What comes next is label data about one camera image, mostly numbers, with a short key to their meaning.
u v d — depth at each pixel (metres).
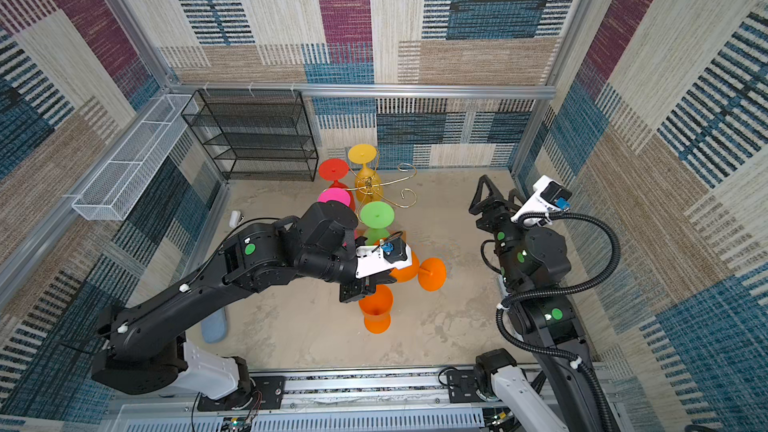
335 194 0.70
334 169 0.75
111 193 0.70
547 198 0.47
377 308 0.80
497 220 0.51
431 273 0.66
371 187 0.75
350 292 0.48
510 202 0.50
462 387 0.73
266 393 0.73
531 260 0.41
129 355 0.38
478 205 0.54
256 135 1.11
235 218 1.04
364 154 0.78
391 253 0.45
